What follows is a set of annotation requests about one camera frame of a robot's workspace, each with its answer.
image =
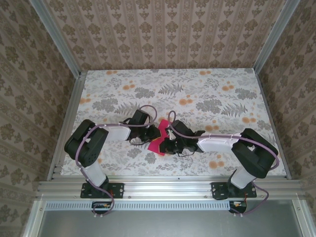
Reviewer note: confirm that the black connector board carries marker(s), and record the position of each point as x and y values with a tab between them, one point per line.
238	207
101	207

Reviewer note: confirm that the pink paper sheet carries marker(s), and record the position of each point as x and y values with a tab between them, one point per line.
153	146

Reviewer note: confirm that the floral patterned tablecloth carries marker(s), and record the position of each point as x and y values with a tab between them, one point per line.
172	86

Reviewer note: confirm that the aluminium table side rail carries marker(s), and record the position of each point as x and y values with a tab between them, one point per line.
271	116
69	118

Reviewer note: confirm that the aluminium frame post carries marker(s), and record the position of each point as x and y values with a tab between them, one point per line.
56	37
274	37

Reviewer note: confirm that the long aluminium frame rail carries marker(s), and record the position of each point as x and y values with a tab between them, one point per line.
168	187

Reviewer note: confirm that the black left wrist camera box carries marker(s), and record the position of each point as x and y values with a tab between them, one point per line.
139	118

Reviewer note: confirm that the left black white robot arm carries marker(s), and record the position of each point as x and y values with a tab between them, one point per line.
84	148

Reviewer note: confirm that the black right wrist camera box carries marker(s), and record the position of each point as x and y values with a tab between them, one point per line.
179	129

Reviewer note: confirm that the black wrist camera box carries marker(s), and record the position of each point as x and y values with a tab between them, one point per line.
139	118
179	129

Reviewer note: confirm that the grey metal panel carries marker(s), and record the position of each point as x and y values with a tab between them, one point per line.
160	224

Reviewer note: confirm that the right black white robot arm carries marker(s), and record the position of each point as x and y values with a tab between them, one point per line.
254	155

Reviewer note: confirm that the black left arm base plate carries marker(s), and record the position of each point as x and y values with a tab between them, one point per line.
118	190

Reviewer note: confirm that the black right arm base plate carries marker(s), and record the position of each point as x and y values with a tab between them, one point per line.
218	190

